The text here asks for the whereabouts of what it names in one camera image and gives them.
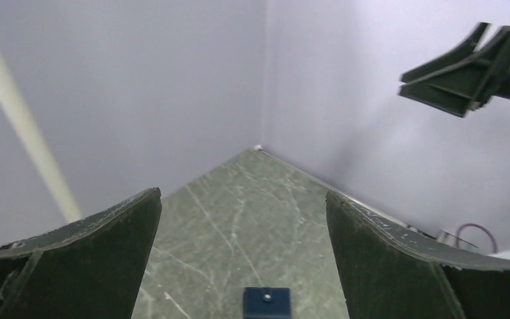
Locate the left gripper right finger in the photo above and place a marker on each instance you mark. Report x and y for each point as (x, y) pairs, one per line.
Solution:
(389, 271)

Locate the white PVC pipe frame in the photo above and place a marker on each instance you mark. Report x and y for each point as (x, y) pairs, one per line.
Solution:
(23, 123)

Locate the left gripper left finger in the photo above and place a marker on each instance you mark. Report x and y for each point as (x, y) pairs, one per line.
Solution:
(90, 268)

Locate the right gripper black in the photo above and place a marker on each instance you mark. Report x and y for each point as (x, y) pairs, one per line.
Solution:
(466, 77)

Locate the blue leather card holder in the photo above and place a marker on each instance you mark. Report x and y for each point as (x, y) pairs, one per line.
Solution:
(266, 303)

